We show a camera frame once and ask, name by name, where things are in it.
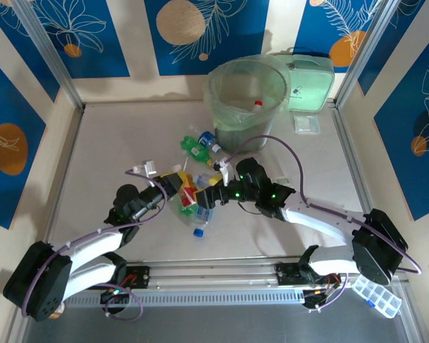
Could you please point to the large clear plastic bottle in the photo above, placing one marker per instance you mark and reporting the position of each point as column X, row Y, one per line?
column 202, row 179

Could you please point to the clear bottle pale blue label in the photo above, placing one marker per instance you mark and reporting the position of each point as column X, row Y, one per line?
column 203, row 214

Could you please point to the frosted clear plastic bottle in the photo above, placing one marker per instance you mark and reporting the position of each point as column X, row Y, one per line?
column 186, row 163

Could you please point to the small clear bottle pale label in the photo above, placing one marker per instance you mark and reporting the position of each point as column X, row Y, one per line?
column 282, row 180

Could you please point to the clear bottle dark blue label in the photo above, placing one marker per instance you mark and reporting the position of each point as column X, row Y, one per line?
column 207, row 139

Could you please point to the small ribbed clear bottle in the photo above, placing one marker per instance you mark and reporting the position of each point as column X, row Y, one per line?
column 192, row 130

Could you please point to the white bottle red cap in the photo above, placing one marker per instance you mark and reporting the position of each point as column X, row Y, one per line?
column 257, row 105

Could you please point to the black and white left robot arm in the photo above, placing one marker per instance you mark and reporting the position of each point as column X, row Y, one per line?
column 39, row 286

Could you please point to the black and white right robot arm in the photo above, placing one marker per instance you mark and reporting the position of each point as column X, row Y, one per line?
column 375, row 250

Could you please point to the grey metal mesh bin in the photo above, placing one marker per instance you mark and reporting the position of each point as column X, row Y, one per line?
column 236, row 141

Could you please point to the green plastic bin liner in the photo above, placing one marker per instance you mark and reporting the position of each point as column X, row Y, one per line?
column 221, row 110

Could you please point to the small clear sachet packet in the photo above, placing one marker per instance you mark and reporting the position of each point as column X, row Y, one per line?
column 307, row 125

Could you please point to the mint green zip pouch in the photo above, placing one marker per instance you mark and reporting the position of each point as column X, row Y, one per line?
column 307, row 89

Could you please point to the clear compartment organizer box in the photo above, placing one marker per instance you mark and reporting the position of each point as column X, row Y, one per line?
column 379, row 298

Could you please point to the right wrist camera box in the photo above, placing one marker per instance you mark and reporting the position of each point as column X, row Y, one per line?
column 224, row 171

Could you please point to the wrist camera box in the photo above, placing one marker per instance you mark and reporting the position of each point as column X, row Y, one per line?
column 150, row 168
column 224, row 171

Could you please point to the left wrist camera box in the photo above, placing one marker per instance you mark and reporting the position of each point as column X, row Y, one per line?
column 150, row 168

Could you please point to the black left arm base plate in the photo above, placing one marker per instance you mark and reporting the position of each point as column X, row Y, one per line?
column 139, row 277

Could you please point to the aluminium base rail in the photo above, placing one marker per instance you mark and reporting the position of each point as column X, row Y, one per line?
column 218, row 271

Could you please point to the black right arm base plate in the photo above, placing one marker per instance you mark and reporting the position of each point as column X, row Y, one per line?
column 284, row 273

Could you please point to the aluminium frame post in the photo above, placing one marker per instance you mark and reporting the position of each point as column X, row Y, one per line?
column 366, row 53
column 50, row 53

